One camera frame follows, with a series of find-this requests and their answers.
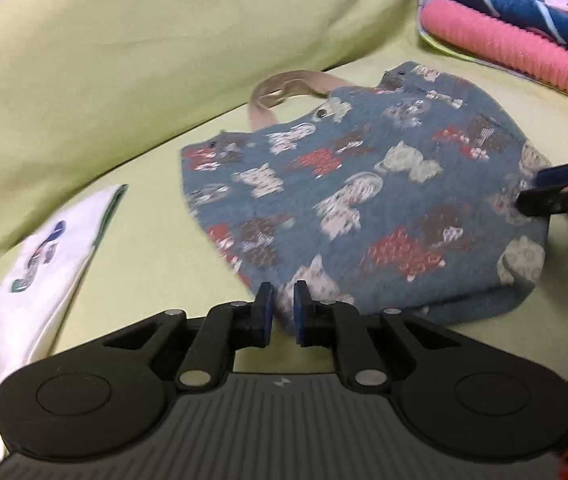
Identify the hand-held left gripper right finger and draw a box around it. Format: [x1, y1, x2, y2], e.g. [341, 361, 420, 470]
[293, 280, 464, 391]

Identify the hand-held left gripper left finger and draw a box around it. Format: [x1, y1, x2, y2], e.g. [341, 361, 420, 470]
[101, 281, 273, 392]

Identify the blue printed shopping bag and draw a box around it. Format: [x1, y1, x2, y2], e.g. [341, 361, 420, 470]
[180, 61, 554, 333]

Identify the white printed cloth bag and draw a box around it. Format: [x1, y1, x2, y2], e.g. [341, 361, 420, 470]
[0, 184, 130, 477]

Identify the pink knitted cloth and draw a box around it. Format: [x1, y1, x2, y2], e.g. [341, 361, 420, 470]
[420, 0, 568, 113]

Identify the blue printed towel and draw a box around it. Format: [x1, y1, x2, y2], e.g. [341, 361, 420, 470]
[436, 0, 568, 68]

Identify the light green sofa cushion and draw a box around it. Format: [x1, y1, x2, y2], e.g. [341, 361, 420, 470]
[0, 0, 417, 281]

